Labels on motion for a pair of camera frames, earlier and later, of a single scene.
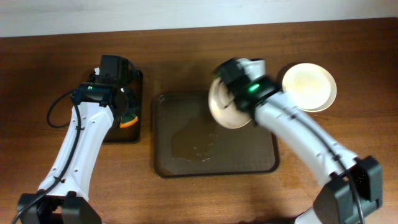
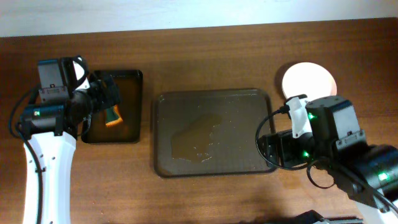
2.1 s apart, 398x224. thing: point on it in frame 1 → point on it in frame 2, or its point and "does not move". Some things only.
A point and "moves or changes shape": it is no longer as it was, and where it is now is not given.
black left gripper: (131, 109) → (109, 94)
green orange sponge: (128, 120) moves or changes shape
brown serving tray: (188, 142) does not move
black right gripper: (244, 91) → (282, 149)
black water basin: (132, 106) does not move
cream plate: (223, 106) → (308, 79)
